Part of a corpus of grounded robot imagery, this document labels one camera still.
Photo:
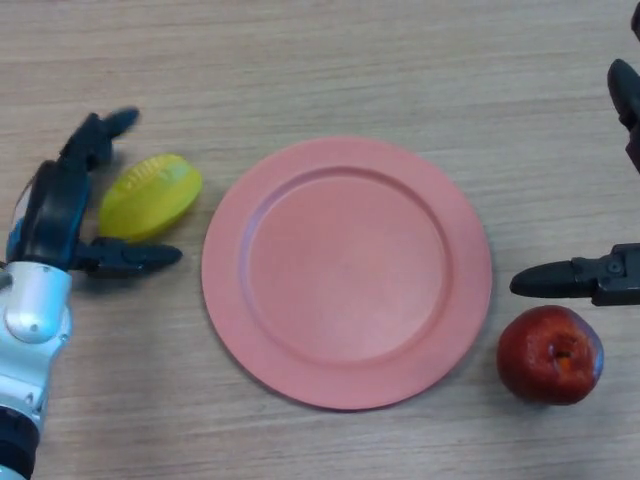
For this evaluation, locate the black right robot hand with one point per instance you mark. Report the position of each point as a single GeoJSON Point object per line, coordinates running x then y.
{"type": "Point", "coordinates": [615, 277]}

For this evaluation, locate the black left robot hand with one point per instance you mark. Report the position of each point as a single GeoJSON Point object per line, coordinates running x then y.
{"type": "Point", "coordinates": [52, 220]}

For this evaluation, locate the yellow starfruit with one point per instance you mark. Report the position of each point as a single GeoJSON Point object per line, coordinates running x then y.
{"type": "Point", "coordinates": [150, 197]}

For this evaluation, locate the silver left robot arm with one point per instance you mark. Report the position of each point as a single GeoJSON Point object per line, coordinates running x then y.
{"type": "Point", "coordinates": [35, 310]}

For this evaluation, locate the pink round plate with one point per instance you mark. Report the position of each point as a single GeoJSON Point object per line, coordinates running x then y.
{"type": "Point", "coordinates": [347, 280]}

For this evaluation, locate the red apple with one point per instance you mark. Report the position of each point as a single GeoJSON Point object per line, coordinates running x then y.
{"type": "Point", "coordinates": [545, 360]}

